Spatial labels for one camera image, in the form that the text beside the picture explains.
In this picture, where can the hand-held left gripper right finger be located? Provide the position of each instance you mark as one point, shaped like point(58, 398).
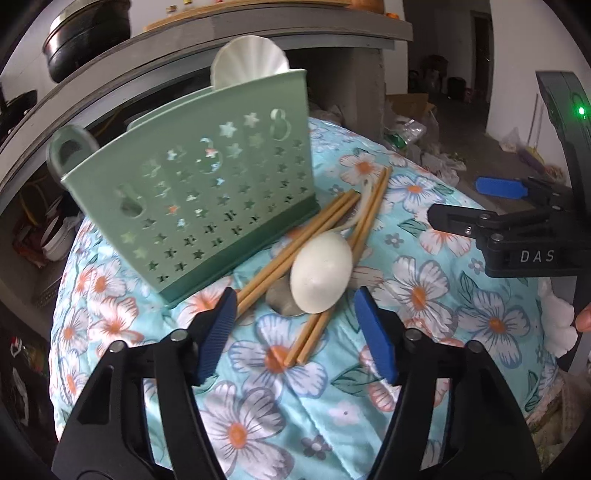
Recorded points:
point(376, 337)

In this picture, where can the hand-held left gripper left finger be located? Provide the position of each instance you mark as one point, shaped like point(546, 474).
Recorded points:
point(219, 332)

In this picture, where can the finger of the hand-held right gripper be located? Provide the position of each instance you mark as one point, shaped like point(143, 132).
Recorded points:
point(457, 219)
point(501, 187)

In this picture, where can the metal spoon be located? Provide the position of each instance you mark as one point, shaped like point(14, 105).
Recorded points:
point(279, 300)

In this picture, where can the white oval spoon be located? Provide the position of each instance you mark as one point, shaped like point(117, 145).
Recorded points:
point(321, 272)

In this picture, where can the green star-holed utensil holder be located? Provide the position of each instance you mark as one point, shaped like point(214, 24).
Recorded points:
point(207, 184)

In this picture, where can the person's right forearm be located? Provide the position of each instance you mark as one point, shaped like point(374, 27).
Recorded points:
point(577, 397)

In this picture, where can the person's right hand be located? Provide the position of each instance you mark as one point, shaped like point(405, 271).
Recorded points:
point(558, 318)

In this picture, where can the purple broom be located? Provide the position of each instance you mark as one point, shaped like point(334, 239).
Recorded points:
point(538, 157)

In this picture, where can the small white plastic bag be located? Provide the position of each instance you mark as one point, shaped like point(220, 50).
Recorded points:
point(510, 141)

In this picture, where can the floral blue blanket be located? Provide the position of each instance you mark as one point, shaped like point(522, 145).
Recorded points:
point(429, 295)

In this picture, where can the pile of plastic bags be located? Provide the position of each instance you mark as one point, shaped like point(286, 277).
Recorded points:
point(415, 134)

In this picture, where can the black bag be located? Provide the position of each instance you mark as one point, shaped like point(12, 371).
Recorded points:
point(456, 87)

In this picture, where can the cardboard box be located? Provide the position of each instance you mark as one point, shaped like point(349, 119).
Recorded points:
point(411, 104)

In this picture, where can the grey concrete counter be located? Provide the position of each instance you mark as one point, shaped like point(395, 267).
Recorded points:
point(323, 34)

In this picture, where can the white scalloped spoon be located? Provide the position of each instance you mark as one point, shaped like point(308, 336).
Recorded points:
point(249, 60)

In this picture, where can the wooden cutting board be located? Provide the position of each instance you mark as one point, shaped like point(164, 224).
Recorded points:
point(240, 16)

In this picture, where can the black cooking pot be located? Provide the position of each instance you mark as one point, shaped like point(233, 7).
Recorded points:
point(87, 41)

